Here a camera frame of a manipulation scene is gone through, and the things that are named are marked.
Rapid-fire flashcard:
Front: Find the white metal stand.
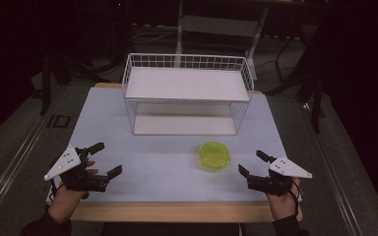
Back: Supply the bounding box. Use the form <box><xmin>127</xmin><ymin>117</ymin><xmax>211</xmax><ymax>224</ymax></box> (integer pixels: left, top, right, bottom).
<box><xmin>172</xmin><ymin>0</ymin><xmax>270</xmax><ymax>82</ymax></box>

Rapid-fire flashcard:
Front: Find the person's left hand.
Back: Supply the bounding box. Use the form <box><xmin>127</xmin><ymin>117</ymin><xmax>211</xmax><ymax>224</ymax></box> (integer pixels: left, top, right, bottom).
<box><xmin>47</xmin><ymin>158</ymin><xmax>99</xmax><ymax>226</ymax></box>

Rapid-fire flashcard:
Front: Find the white wire shelf rack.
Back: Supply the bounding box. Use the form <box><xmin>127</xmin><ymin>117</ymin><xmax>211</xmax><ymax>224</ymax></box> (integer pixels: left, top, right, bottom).
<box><xmin>121</xmin><ymin>52</ymin><xmax>256</xmax><ymax>137</ymax></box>

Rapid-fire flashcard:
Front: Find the black stand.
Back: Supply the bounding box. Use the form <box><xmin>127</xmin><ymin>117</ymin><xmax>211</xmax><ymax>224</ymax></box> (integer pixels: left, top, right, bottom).
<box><xmin>265</xmin><ymin>19</ymin><xmax>329</xmax><ymax>134</ymax></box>
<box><xmin>38</xmin><ymin>53</ymin><xmax>111</xmax><ymax>116</ymax></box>

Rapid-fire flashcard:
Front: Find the person's right hand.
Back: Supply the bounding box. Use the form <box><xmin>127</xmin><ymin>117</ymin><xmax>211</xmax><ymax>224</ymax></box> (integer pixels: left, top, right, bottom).
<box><xmin>266</xmin><ymin>176</ymin><xmax>301</xmax><ymax>221</ymax></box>

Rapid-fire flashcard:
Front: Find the yellow-green plastic bowl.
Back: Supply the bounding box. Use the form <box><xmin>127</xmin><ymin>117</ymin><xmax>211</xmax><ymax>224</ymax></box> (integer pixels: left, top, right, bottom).
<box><xmin>197</xmin><ymin>141</ymin><xmax>232</xmax><ymax>172</ymax></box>

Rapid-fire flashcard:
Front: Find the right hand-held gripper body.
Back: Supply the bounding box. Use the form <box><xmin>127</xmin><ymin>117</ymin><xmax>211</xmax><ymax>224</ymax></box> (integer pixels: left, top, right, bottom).
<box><xmin>246</xmin><ymin>156</ymin><xmax>313</xmax><ymax>198</ymax></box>

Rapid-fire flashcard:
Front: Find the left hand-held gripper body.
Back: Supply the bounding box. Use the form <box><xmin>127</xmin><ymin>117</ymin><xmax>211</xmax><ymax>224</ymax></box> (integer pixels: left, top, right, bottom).
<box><xmin>43</xmin><ymin>146</ymin><xmax>110</xmax><ymax>193</ymax></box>

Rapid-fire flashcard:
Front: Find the black cable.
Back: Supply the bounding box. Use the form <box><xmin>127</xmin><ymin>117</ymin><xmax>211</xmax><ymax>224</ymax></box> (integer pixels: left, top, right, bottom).
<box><xmin>286</xmin><ymin>180</ymin><xmax>301</xmax><ymax>217</ymax></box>

